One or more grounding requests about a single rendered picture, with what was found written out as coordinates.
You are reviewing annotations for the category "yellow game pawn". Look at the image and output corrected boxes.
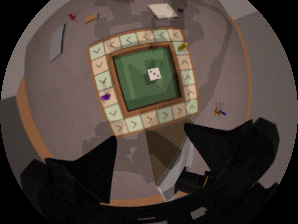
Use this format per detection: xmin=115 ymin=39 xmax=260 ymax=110
xmin=178 ymin=43 xmax=189 ymax=51

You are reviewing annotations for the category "purple pawn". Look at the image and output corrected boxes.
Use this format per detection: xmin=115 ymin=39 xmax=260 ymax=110
xmin=101 ymin=93 xmax=110 ymax=100

